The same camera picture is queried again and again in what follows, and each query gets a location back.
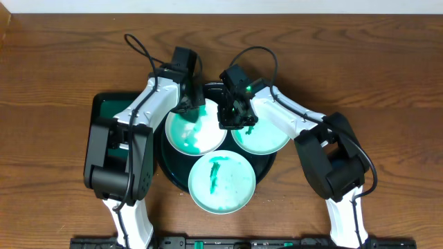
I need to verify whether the white plate with green smear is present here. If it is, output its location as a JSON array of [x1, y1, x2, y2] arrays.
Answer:
[[165, 98, 227, 156]]

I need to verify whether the green scrub sponge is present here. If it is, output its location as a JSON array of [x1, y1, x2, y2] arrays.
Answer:
[[180, 105, 206, 123]]

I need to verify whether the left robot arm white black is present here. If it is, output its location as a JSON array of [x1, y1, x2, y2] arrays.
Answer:
[[84, 47, 205, 248]]

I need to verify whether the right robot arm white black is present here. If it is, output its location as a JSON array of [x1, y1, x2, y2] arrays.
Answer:
[[218, 64, 372, 248]]

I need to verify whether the round black serving tray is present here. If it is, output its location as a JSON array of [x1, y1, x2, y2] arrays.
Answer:
[[153, 81, 278, 193]]

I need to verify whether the dark green rectangular tray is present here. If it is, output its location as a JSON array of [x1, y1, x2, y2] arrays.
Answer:
[[89, 92, 156, 176]]

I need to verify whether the pale green plate back right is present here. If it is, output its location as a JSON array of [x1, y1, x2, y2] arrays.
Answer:
[[231, 119, 290, 155]]

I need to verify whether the pale green plate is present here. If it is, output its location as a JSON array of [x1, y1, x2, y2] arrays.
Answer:
[[231, 119, 290, 155], [188, 150, 256, 214]]

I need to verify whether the pale green plate front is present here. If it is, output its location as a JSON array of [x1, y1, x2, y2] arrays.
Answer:
[[188, 150, 256, 214]]

